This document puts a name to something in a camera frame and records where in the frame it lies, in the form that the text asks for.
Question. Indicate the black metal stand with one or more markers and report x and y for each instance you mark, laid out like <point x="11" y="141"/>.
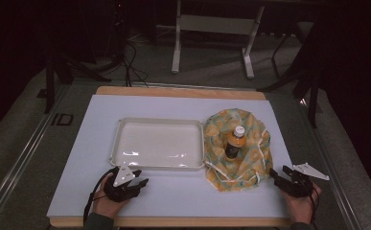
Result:
<point x="312" y="102"/>
<point x="49" y="83"/>

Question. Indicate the orange drink bottle white cap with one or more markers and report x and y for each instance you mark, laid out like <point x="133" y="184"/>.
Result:
<point x="235" y="143"/>

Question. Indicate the wooden table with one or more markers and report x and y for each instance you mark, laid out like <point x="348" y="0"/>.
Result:
<point x="180" y="92"/>

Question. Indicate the person's right hand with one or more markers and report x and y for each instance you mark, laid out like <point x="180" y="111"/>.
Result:
<point x="299" y="207"/>

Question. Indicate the white board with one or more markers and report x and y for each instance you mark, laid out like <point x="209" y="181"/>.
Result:
<point x="173" y="195"/>

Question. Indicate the person's left hand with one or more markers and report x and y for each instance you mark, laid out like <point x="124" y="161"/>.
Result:
<point x="107" y="204"/>

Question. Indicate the white metal table frame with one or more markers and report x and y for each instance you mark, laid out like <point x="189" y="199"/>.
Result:
<point x="218" y="25"/>

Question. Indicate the metal floor rail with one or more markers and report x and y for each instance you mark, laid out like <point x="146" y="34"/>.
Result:
<point x="20" y="156"/>
<point x="330" y="166"/>

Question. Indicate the white plastic tray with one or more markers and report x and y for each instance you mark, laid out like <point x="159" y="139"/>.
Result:
<point x="158" y="143"/>

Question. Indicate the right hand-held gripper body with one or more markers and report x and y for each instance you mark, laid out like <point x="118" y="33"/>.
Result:
<point x="298" y="185"/>

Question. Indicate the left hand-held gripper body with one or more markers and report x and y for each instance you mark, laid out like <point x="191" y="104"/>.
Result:
<point x="120" y="191"/>

